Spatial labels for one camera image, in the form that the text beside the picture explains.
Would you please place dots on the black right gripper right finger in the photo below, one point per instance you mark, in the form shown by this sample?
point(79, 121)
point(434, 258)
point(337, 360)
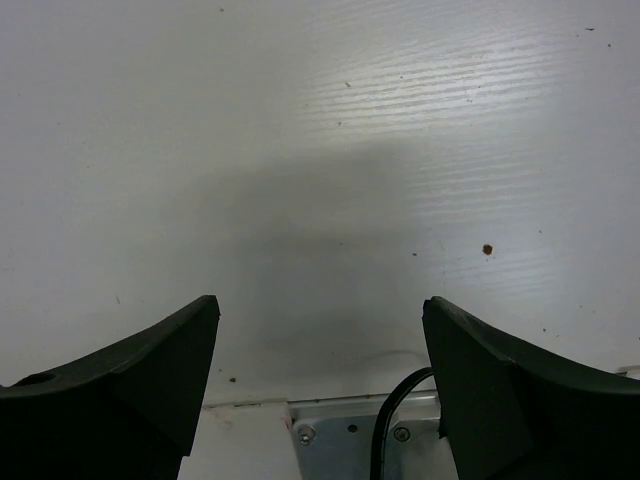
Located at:
point(512, 410)

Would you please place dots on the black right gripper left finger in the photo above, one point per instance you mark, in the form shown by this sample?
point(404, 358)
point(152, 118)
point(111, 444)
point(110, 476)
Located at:
point(127, 411)

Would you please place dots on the metal base plate right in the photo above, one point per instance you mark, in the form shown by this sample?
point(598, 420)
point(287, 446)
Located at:
point(332, 438)

